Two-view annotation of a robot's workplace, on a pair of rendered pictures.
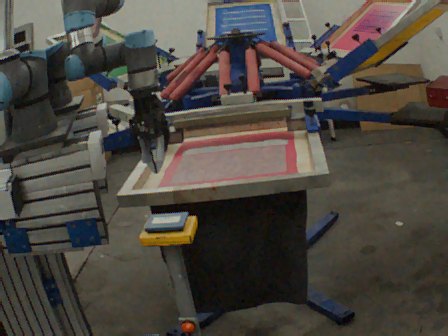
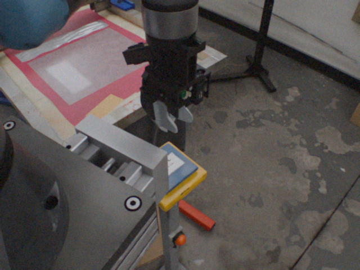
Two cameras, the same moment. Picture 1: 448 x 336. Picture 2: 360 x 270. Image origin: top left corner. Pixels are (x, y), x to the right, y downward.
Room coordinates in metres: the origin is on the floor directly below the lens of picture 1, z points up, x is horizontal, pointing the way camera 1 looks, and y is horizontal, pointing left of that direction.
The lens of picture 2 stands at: (1.19, 0.45, 1.51)
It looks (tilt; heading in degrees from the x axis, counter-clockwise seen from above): 47 degrees down; 310
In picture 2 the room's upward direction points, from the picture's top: straight up
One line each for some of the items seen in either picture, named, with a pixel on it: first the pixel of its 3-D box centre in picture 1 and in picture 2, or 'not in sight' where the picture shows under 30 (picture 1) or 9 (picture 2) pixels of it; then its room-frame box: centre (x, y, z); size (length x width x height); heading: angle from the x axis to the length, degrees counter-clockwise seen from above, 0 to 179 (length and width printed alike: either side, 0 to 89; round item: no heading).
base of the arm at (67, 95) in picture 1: (53, 92); not in sight; (1.88, 0.54, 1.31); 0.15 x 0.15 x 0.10
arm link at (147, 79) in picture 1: (144, 79); (171, 15); (1.44, 0.15, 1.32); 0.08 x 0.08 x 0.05
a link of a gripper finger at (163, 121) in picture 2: (146, 157); (166, 121); (1.44, 0.17, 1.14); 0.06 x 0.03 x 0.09; 173
